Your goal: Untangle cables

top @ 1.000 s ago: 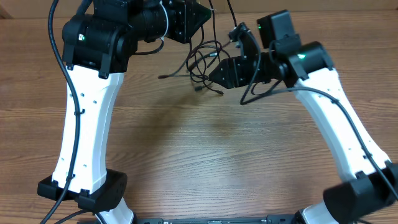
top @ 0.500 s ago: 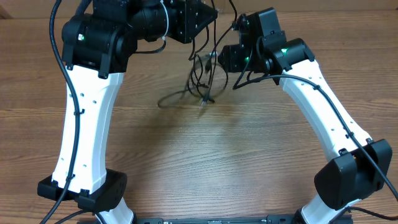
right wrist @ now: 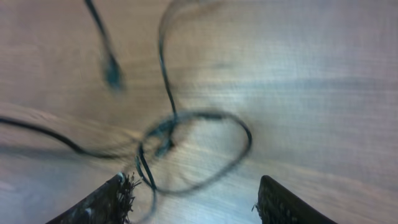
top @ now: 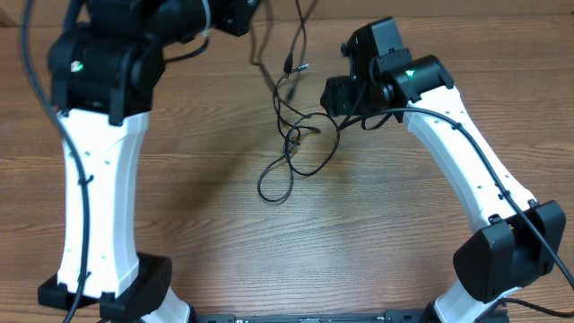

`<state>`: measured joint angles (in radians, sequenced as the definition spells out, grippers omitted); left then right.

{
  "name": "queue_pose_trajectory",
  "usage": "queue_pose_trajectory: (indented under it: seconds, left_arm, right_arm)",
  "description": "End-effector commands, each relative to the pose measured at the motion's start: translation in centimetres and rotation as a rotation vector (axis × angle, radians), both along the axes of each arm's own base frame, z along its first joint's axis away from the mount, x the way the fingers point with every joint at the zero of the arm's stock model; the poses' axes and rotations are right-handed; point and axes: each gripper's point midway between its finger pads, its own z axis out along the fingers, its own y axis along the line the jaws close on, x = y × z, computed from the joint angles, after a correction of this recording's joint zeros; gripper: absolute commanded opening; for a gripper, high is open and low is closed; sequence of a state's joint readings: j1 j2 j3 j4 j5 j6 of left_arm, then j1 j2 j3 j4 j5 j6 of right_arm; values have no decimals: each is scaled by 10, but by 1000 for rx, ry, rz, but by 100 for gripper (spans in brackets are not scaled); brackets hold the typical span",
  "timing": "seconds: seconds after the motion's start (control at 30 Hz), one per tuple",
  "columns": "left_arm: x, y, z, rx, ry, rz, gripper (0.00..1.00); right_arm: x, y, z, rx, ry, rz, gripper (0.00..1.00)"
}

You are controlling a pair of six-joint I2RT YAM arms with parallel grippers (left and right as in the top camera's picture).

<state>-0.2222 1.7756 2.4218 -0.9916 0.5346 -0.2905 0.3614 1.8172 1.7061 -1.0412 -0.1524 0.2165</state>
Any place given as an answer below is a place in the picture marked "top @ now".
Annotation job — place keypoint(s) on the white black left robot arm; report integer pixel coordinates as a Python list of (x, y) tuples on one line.
[(104, 67)]

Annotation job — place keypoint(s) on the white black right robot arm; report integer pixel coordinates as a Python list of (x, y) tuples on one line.
[(515, 239)]

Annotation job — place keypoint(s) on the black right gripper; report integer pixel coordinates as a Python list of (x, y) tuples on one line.
[(339, 101)]

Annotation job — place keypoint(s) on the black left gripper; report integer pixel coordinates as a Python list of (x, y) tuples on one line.
[(238, 14)]

